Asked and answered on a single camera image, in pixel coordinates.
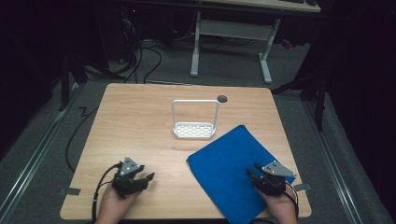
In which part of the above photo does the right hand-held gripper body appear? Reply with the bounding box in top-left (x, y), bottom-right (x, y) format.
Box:
top-left (251, 160), bottom-right (297, 198)

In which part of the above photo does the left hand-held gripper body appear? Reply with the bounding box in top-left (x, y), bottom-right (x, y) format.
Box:
top-left (111, 156), bottom-right (150, 200)

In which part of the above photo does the blue cloth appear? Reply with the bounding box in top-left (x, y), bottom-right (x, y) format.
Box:
top-left (186, 124), bottom-right (297, 224)

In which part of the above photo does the person's right hand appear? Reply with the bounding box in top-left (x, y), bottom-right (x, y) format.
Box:
top-left (257, 188), bottom-right (298, 220)

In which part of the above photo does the grey tape strip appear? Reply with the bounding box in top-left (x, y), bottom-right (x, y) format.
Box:
top-left (58, 187), bottom-right (82, 197)
top-left (292, 182), bottom-right (313, 192)

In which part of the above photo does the black metal stand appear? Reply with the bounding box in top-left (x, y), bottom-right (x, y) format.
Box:
top-left (270, 66), bottom-right (331, 132)
top-left (57, 50), bottom-right (90, 112)

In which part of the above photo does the white-legged desk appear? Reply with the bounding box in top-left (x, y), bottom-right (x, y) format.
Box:
top-left (136, 0), bottom-right (322, 86)

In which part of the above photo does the black computer tower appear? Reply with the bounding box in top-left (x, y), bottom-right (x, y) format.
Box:
top-left (92, 4), bottom-right (143, 63)

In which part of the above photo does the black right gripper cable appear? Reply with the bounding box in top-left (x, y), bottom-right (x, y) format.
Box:
top-left (281, 181), bottom-right (301, 218)

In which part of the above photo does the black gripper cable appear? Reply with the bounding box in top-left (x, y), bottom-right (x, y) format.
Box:
top-left (281, 181), bottom-right (301, 218)
top-left (91, 162), bottom-right (121, 224)

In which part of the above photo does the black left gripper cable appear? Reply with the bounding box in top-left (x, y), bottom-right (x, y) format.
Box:
top-left (91, 162), bottom-right (121, 224)

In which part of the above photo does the black floor cable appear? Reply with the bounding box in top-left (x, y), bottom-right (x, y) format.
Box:
top-left (64, 105), bottom-right (100, 174)

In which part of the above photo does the metal floor rail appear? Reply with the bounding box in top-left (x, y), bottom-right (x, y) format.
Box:
top-left (0, 82), bottom-right (82, 218)
top-left (303, 99), bottom-right (366, 224)

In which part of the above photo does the white rack with handle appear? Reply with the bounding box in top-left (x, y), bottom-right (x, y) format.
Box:
top-left (171, 99), bottom-right (220, 140)

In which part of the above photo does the bundle of black cables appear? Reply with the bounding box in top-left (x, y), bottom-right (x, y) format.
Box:
top-left (82, 17), bottom-right (164, 85)

